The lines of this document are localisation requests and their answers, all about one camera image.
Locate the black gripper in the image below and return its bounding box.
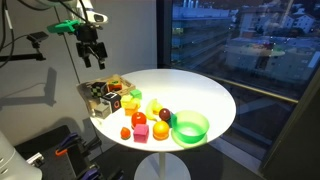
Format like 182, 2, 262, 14
75, 24, 108, 70

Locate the black and white cube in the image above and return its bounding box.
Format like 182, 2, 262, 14
100, 92, 121, 113

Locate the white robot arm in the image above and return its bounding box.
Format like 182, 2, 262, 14
25, 0, 108, 69

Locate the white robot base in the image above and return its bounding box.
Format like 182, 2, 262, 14
0, 131, 42, 180

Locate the orange green block in tray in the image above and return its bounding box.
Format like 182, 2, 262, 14
107, 80, 122, 92

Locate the green black checkered cube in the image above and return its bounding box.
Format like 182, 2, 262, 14
90, 82, 107, 97

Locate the grey cube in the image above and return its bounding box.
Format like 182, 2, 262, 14
94, 103, 111, 119

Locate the yellow green cube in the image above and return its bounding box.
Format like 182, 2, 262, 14
120, 95, 133, 108

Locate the orange cube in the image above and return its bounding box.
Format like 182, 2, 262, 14
124, 103, 138, 116

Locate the pink cube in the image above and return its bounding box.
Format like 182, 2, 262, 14
133, 124, 149, 143

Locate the red tomato toy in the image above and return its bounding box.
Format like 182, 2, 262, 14
131, 112, 147, 128

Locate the yellow banana toy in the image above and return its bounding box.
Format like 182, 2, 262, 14
146, 99, 163, 120

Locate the small red strawberry toy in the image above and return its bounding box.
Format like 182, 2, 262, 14
120, 127, 131, 140

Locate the blue orange clamp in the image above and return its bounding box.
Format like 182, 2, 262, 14
55, 133, 79, 156

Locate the dark red plum toy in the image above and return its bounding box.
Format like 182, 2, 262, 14
159, 108, 171, 121

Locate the round white table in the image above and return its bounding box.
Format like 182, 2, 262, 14
91, 69, 236, 180

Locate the orange fruit toy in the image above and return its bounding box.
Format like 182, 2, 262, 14
153, 121, 170, 140

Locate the green plastic bowl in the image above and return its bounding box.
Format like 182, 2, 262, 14
171, 110, 210, 144

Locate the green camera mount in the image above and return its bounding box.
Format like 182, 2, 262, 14
47, 20, 80, 34

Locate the black camera on stand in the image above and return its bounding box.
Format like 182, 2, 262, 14
0, 31, 48, 62

